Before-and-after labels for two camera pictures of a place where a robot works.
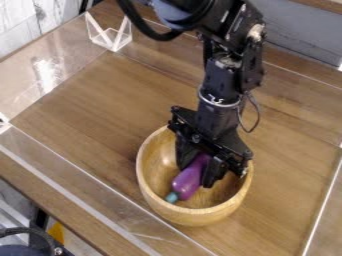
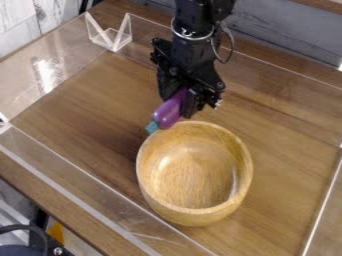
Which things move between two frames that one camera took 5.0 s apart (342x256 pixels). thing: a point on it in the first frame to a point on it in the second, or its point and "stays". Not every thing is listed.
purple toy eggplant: [189, 179] to [169, 114]
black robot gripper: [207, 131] to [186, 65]
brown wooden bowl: [211, 204] stays
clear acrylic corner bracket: [110, 38] stays
